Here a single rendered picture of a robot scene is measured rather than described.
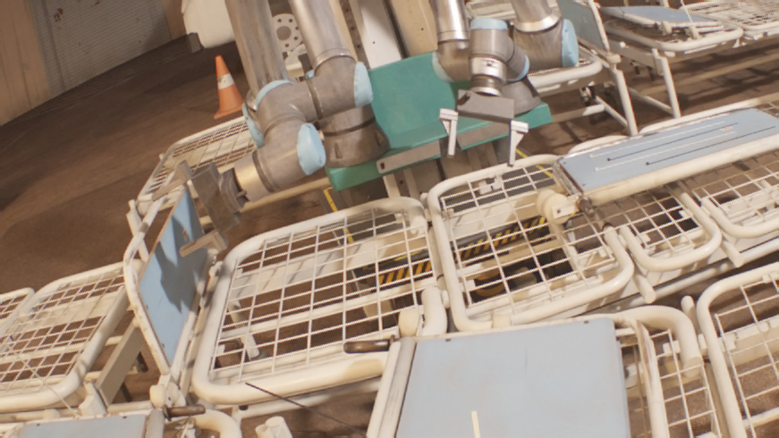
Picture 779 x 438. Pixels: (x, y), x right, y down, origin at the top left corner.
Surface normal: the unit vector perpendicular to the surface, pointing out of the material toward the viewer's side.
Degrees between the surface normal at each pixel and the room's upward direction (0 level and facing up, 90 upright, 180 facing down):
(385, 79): 90
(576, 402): 8
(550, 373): 8
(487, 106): 62
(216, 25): 90
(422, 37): 90
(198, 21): 90
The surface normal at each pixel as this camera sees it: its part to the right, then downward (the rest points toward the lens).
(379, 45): 0.18, 0.29
